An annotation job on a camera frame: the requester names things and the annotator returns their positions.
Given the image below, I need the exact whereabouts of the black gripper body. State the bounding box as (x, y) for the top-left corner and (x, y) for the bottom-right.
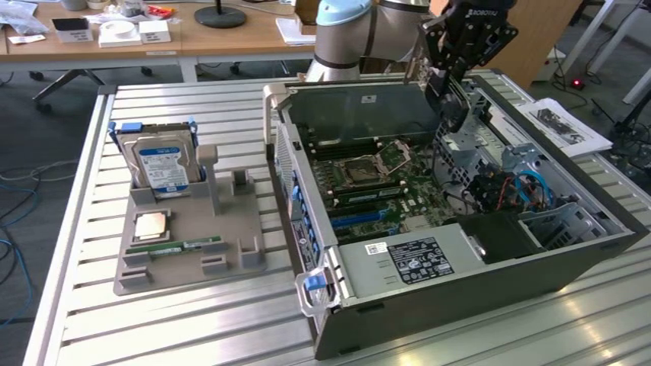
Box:
(445, 0), (514, 59)

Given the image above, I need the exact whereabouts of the graphics card with black fan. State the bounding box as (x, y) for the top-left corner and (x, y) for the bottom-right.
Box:
(405, 36), (492, 134)

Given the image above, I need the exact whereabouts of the wooden cabinet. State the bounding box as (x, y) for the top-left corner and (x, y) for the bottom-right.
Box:
(426, 0), (585, 89)

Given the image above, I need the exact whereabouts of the brown cardboard box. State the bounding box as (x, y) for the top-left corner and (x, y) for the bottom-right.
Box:
(294, 0), (321, 27)

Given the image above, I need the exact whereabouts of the printed paper stack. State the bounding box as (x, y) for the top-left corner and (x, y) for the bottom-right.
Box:
(516, 97), (616, 159)

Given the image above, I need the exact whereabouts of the white paper pile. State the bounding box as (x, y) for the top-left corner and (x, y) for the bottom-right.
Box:
(277, 17), (321, 47)

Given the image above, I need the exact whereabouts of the metal socket cover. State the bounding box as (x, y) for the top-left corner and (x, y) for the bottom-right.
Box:
(377, 138), (417, 175)

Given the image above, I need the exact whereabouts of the perforated metal drive cage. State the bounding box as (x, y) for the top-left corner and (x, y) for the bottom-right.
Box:
(432, 110), (517, 185)

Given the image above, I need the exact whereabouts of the beige case latch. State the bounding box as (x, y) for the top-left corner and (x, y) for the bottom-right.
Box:
(262, 83), (294, 161)

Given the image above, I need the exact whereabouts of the CPU socket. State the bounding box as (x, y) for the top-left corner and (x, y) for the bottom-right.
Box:
(337, 153), (394, 185)

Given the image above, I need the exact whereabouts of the black tripod stand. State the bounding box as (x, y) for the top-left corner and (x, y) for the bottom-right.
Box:
(593, 66), (651, 171)

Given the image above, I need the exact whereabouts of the green motherboard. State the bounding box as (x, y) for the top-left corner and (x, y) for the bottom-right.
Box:
(299, 125), (462, 245)

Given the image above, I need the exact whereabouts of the black round lamp base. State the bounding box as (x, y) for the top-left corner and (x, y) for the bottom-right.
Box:
(193, 0), (250, 29)

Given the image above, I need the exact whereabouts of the RAM stick with label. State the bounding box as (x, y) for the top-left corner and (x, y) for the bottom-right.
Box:
(333, 185), (410, 207)

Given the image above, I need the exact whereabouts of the silver metal disk bay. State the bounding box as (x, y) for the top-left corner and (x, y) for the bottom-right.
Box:
(517, 201), (612, 252)

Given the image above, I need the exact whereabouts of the small white box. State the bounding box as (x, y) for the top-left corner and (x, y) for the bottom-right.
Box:
(138, 19), (171, 45)

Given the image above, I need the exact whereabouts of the flat white box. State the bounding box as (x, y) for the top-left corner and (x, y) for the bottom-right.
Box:
(97, 32), (145, 50)

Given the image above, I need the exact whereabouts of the grey power supply black label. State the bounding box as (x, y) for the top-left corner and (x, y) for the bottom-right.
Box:
(336, 223), (486, 300)

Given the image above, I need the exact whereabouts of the hard disk in blue caddy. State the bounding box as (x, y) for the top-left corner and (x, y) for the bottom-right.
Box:
(109, 117), (201, 200)

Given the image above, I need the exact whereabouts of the white tape roll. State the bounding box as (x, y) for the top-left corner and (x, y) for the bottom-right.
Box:
(101, 21), (135, 39)

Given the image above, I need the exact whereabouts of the grey plastic parts rack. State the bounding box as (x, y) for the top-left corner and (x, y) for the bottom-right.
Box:
(113, 143), (269, 297)

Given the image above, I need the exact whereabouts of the black and white box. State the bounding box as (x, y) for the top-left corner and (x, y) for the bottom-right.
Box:
(53, 17), (95, 44)

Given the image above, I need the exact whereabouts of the dark grey open PC case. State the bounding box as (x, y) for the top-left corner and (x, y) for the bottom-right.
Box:
(263, 72), (651, 361)

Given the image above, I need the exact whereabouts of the black caster base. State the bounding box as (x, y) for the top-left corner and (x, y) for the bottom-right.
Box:
(29, 66), (155, 114)

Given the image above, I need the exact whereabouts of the copper coloured CPU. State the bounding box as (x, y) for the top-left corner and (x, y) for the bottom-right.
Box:
(131, 210), (173, 243)

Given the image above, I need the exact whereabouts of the green RAM stick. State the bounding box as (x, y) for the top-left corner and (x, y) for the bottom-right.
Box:
(125, 236), (226, 256)

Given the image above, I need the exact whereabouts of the white card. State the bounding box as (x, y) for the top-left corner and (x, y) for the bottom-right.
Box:
(7, 34), (49, 46)

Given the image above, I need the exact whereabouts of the clear plastic bag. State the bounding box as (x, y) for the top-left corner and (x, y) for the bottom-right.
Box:
(0, 0), (51, 36)

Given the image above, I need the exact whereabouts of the white desk frame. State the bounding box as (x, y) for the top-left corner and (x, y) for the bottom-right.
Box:
(560, 0), (651, 104)

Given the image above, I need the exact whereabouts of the blue disk wire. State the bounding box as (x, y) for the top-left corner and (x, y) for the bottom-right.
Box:
(513, 170), (557, 211)

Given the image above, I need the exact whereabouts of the black power wire bundle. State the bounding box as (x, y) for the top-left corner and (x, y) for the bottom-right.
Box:
(464, 172), (512, 214)

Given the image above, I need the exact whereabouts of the red disk wire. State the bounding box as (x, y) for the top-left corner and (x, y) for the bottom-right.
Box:
(496, 175), (517, 210)

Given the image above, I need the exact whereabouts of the grey case handle blue grip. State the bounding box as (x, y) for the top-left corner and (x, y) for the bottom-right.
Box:
(294, 265), (344, 318)

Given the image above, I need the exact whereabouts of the blue floor cable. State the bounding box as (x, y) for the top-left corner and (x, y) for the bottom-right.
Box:
(0, 181), (42, 329)

